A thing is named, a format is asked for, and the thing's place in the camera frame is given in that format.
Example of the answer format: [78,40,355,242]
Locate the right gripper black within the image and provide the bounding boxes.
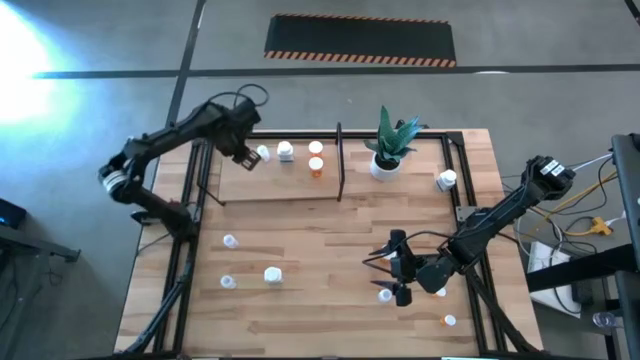
[370,228,426,308]

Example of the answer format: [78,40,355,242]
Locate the white round plant pot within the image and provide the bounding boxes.
[369,152,403,183]

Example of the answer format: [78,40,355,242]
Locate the green snake plant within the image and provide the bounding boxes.
[363,104,425,166]

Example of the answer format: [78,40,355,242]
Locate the white power strip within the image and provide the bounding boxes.
[527,239,571,274]

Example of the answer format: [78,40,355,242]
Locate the black floor mat hazard stripes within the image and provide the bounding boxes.
[263,13,458,69]

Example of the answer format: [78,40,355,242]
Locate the white flat box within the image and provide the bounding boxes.
[529,287,584,319]

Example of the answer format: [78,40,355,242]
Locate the black metal bar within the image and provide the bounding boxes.
[525,243,640,294]

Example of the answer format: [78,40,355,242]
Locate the clear plastic water bottle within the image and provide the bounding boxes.
[592,310,624,330]

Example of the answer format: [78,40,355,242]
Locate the black box blue light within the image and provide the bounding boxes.
[0,197,29,231]

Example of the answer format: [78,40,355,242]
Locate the wooden shelf black frame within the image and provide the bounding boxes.
[195,121,347,207]

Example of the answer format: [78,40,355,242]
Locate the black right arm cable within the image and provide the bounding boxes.
[360,229,454,275]

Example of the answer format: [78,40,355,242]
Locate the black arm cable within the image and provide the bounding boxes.
[206,82,271,109]
[360,229,454,275]

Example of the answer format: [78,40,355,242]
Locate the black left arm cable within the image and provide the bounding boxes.
[206,82,271,109]

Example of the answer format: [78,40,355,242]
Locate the black aluminium table frame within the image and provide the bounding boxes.
[119,128,539,357]

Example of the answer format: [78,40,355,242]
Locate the yellow extension cord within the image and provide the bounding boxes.
[529,169,619,239]

